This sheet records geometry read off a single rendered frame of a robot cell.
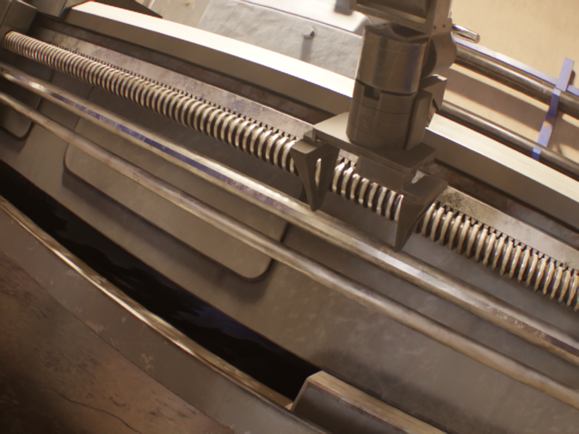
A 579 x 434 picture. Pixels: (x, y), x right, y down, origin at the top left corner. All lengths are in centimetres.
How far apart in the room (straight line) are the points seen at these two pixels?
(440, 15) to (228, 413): 48
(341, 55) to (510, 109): 325
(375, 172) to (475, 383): 37
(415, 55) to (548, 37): 384
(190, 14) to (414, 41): 472
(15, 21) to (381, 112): 88
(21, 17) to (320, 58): 64
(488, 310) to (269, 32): 58
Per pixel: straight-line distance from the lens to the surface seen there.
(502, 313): 67
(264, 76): 86
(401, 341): 78
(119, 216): 98
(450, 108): 377
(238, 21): 103
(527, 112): 412
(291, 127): 82
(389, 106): 50
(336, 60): 93
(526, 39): 430
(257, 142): 76
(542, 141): 394
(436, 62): 55
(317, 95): 82
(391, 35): 50
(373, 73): 50
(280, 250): 73
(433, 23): 48
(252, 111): 85
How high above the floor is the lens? 72
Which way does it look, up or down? 5 degrees down
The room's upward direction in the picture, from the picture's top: 24 degrees clockwise
